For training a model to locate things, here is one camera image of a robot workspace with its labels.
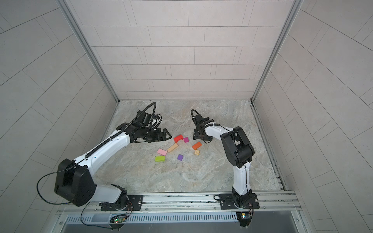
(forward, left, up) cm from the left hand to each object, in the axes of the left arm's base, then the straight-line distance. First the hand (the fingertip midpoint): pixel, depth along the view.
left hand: (169, 135), depth 80 cm
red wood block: (+5, -3, -13) cm, 14 cm away
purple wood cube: (-7, -5, -15) cm, 17 cm away
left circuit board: (-37, +20, -10) cm, 44 cm away
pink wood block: (-4, +6, -14) cm, 16 cm away
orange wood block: (+1, -15, -14) cm, 21 cm away
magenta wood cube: (+5, -8, -15) cm, 18 cm away
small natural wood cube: (-4, -16, -14) cm, 21 cm away
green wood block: (-8, +7, -14) cm, 18 cm away
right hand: (+8, -18, -17) cm, 26 cm away
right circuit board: (-35, -38, -15) cm, 54 cm away
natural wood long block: (-1, 0, -14) cm, 14 cm away
